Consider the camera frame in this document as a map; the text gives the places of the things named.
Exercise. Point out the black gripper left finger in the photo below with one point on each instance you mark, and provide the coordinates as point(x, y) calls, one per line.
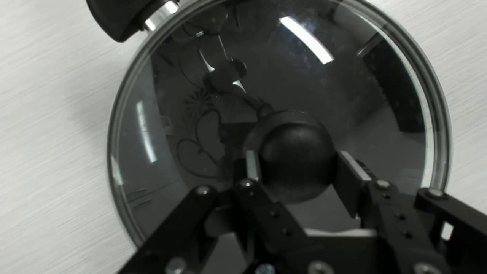
point(253, 213)

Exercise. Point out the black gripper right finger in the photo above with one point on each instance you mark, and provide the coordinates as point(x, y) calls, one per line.
point(401, 217)

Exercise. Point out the glass lid with black knob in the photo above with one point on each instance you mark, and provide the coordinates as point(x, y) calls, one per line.
point(295, 152)

